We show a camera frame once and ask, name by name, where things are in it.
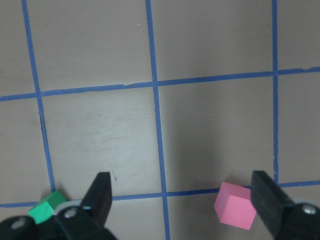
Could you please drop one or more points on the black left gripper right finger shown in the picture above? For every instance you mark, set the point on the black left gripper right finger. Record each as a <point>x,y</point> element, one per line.
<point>284,218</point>

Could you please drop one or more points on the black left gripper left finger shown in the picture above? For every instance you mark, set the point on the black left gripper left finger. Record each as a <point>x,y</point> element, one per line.
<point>86,221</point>

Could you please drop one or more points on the green foam cube near left arm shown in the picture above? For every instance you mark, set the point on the green foam cube near left arm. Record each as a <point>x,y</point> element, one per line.
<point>44,209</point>

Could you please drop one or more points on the pink foam cube centre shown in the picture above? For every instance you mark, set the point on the pink foam cube centre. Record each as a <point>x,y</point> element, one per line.
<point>233,206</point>

